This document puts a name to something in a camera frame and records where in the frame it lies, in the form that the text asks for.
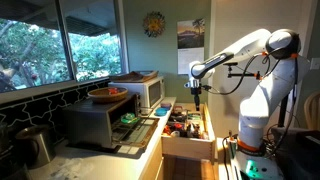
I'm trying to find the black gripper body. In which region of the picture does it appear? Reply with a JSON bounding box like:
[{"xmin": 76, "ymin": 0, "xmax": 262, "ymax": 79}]
[{"xmin": 191, "ymin": 87, "xmax": 201, "ymax": 111}]

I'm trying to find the green pack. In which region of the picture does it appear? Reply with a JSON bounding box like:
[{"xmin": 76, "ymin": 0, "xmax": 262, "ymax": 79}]
[{"xmin": 121, "ymin": 113, "xmax": 137, "ymax": 124}]

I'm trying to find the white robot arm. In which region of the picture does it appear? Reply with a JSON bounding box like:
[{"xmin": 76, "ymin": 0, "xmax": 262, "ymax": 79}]
[{"xmin": 186, "ymin": 29, "xmax": 309, "ymax": 153}]

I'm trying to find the open wooden drawer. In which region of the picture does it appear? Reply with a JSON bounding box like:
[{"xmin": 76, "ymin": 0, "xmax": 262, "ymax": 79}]
[{"xmin": 162, "ymin": 104, "xmax": 216, "ymax": 163}]

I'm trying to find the toaster oven glass door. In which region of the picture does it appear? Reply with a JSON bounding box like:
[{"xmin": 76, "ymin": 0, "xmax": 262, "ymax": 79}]
[{"xmin": 112, "ymin": 117, "xmax": 159, "ymax": 148}]

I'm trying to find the silver toaster oven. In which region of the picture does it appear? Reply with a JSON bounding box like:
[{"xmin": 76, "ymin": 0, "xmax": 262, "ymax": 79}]
[{"xmin": 63, "ymin": 94, "xmax": 138, "ymax": 148}]

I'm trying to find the purple bowl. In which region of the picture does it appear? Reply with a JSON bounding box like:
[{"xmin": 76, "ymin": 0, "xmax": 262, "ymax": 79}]
[{"xmin": 160, "ymin": 103, "xmax": 172, "ymax": 109}]

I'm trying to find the blue bowl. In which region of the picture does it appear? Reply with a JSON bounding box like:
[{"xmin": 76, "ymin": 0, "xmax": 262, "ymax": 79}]
[{"xmin": 155, "ymin": 108, "xmax": 168, "ymax": 116}]

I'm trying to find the white microwave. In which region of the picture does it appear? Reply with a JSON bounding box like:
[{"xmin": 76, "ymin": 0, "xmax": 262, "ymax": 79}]
[{"xmin": 109, "ymin": 76, "xmax": 165, "ymax": 108}]

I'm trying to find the wooden tray on microwave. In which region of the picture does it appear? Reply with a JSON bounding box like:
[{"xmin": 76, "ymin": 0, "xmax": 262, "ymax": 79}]
[{"xmin": 109, "ymin": 71, "xmax": 158, "ymax": 83}]

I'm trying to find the red item in bowl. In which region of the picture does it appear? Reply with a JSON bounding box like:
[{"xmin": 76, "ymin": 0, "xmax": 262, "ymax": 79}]
[{"xmin": 108, "ymin": 87, "xmax": 118, "ymax": 95}]

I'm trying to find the woven wooden bowl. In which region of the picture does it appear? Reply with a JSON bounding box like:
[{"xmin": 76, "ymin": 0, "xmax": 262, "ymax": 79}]
[{"xmin": 88, "ymin": 87, "xmax": 128, "ymax": 103}]

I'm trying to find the wooden chair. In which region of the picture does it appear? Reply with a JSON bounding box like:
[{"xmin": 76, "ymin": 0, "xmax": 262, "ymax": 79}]
[{"xmin": 304, "ymin": 92, "xmax": 320, "ymax": 130}]

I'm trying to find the metal pot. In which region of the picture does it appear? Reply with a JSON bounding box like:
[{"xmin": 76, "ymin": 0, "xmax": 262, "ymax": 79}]
[{"xmin": 15, "ymin": 125, "xmax": 56, "ymax": 169}]

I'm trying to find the wall calendar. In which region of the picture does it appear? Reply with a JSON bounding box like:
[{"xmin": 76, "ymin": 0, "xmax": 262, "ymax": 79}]
[{"xmin": 177, "ymin": 18, "xmax": 205, "ymax": 74}]

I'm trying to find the sun wall decoration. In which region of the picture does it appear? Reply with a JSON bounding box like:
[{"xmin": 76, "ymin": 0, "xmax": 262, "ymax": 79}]
[{"xmin": 143, "ymin": 11, "xmax": 166, "ymax": 38}]

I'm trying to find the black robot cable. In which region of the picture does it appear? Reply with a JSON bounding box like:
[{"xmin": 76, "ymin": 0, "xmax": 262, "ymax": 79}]
[{"xmin": 201, "ymin": 46, "xmax": 299, "ymax": 158}]

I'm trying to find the black camera stand pole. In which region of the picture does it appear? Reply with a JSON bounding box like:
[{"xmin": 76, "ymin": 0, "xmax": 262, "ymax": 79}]
[{"xmin": 278, "ymin": 94, "xmax": 289, "ymax": 127}]

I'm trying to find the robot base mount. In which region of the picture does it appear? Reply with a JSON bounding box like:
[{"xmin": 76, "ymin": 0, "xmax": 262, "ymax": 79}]
[{"xmin": 231, "ymin": 151, "xmax": 284, "ymax": 180}]

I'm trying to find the light switch plate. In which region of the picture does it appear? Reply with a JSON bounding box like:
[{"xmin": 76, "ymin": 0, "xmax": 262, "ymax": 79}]
[{"xmin": 310, "ymin": 58, "xmax": 320, "ymax": 70}]

